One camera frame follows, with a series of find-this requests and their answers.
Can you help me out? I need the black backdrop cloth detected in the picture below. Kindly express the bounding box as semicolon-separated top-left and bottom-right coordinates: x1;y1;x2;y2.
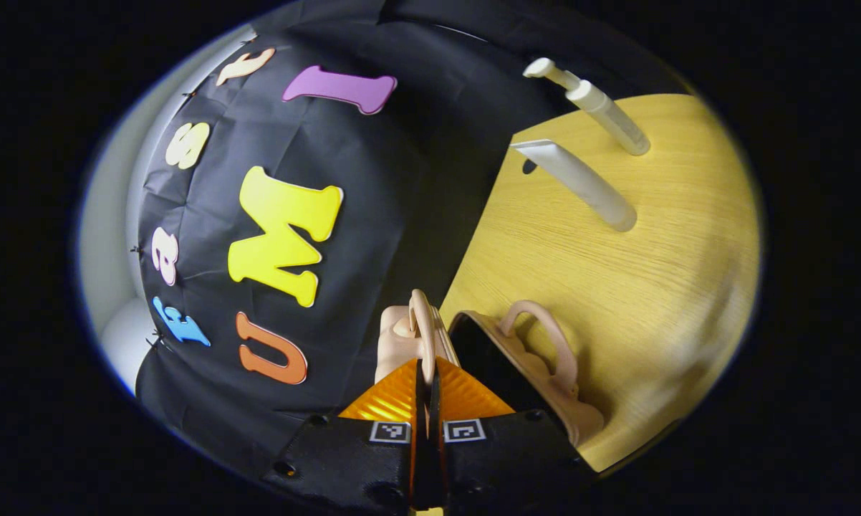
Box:
135;0;689;459

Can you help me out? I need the pink suitcase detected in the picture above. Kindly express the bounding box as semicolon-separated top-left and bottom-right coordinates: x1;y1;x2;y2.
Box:
375;289;607;449

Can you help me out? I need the white squeeze tube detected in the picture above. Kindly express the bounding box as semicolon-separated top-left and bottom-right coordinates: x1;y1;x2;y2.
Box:
511;139;638;233

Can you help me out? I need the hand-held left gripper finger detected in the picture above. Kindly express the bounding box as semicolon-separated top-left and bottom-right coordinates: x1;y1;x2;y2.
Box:
262;357;431;513
429;357;596;513

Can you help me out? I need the white pump bottle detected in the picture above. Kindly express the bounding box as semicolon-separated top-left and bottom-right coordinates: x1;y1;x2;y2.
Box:
522;57;650;156

